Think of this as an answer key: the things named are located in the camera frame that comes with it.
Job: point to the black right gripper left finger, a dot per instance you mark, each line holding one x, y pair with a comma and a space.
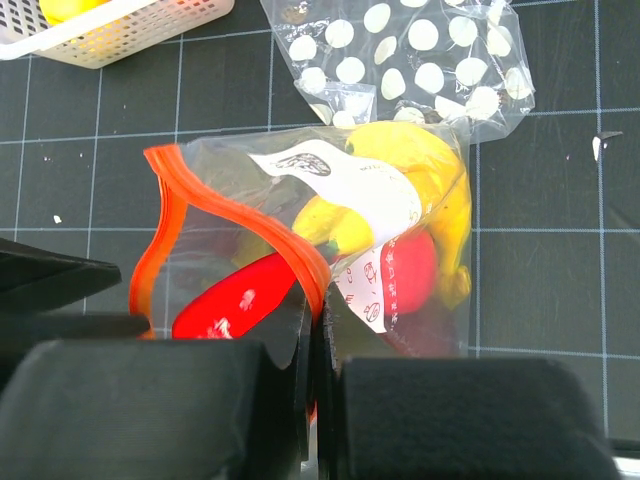
82, 397

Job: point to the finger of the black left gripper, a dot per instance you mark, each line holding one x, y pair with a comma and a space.
35, 283

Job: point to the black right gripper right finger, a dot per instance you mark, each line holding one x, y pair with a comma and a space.
382, 416

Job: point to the dark red plum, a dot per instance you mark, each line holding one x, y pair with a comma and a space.
423, 335

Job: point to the red chili pepper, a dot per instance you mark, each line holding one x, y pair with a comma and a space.
234, 305

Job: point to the orange zipper clear bag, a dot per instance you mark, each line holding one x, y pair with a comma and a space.
380, 212

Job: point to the yellow banana bunch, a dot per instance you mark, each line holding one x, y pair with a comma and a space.
441, 181

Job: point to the white dotted clear bag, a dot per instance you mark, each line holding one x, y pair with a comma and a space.
423, 61

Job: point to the red apple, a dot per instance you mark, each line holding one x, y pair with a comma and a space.
409, 272

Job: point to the black cutting mat with grid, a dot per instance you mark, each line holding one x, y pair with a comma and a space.
556, 236

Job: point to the white plastic fruit basket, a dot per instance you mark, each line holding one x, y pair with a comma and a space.
103, 35

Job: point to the yellow bell pepper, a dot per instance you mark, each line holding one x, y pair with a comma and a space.
59, 11

